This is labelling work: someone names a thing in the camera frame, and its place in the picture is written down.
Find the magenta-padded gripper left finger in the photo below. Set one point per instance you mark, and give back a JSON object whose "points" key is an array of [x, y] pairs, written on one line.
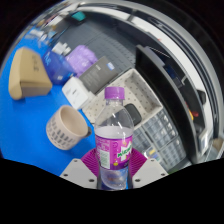
{"points": [[76, 171]]}

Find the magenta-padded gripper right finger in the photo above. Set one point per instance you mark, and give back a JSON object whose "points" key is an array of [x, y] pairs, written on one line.
{"points": [[151, 170]]}

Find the clear bottle with purple label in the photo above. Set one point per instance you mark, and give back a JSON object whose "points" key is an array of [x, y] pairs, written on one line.
{"points": [[113, 133]]}

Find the grey small-parts drawer cabinet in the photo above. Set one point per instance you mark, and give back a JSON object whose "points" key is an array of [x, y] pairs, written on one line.
{"points": [[160, 125], [173, 151], [141, 141]]}

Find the beige patterned mug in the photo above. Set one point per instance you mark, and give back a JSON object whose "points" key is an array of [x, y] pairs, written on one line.
{"points": [[65, 128]]}

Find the black zip case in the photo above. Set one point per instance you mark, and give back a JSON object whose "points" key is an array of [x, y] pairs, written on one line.
{"points": [[133, 115]]}

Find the white carton box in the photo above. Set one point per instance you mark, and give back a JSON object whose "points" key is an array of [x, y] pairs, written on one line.
{"points": [[76, 93]]}

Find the beige dotted fabric bin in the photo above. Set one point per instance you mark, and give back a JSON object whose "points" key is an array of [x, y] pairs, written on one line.
{"points": [[140, 88]]}

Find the black overhead shelf unit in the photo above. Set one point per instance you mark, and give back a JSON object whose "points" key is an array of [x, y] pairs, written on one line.
{"points": [[160, 76]]}

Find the dark grey flat box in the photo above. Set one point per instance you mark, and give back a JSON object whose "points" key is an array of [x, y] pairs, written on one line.
{"points": [[100, 75]]}

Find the blue carton box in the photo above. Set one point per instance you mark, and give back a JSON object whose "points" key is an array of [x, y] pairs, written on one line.
{"points": [[58, 68]]}

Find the purple plastic bag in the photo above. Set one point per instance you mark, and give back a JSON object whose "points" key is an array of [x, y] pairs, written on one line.
{"points": [[81, 60]]}

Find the brown cardboard box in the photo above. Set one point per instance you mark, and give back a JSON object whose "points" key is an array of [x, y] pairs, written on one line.
{"points": [[26, 71]]}

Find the small white box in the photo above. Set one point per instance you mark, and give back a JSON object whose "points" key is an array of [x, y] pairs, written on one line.
{"points": [[60, 49]]}

